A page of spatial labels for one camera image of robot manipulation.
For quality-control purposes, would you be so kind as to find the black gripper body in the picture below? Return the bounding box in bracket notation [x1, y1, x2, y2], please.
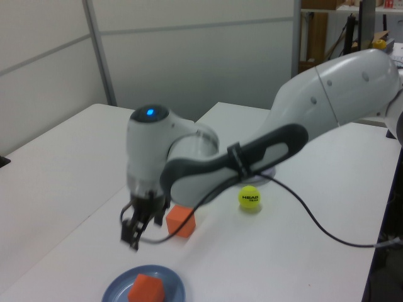
[128, 190, 173, 223]

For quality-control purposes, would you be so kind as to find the orange cube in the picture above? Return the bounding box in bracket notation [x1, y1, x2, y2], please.
[166, 204, 196, 238]
[127, 273, 166, 302]

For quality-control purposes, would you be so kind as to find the tennis ball with black print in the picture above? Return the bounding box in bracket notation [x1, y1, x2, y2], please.
[237, 185, 262, 210]

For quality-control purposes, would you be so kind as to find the blue plate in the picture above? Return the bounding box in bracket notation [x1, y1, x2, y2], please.
[101, 264, 186, 302]

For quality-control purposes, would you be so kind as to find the purple plate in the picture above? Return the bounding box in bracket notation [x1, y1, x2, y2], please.
[239, 166, 278, 186]

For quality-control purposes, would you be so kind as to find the tall cardboard sheet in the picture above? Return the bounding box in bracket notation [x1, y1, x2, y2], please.
[307, 12, 329, 62]

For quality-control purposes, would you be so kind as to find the black slim tripod pole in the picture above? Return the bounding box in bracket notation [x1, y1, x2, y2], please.
[345, 14, 359, 56]

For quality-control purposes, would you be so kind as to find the brown cardboard box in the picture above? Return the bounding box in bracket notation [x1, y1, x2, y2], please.
[301, 0, 340, 9]

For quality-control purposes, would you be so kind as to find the white shelf board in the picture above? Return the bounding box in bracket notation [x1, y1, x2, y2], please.
[300, 8, 403, 15]

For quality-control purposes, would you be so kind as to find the short black gripper cable loop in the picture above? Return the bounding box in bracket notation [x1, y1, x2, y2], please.
[118, 201, 135, 223]

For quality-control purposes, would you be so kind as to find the black cable strap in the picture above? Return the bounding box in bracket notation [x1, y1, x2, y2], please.
[227, 142, 250, 177]

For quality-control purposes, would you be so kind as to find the long black robot cable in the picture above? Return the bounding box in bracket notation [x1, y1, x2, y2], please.
[140, 169, 403, 249]

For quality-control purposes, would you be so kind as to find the dark grey vertical post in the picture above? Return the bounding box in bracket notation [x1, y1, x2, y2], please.
[358, 0, 375, 50]

